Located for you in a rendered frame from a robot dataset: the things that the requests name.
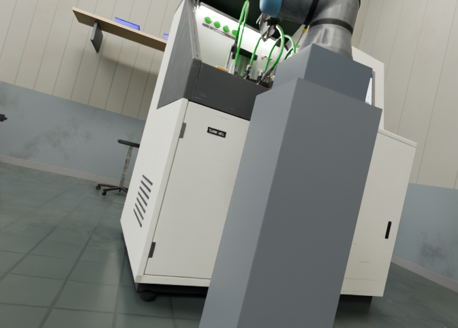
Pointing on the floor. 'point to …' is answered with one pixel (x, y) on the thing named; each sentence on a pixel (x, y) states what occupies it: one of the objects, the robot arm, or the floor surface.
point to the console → (375, 203)
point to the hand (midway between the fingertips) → (263, 40)
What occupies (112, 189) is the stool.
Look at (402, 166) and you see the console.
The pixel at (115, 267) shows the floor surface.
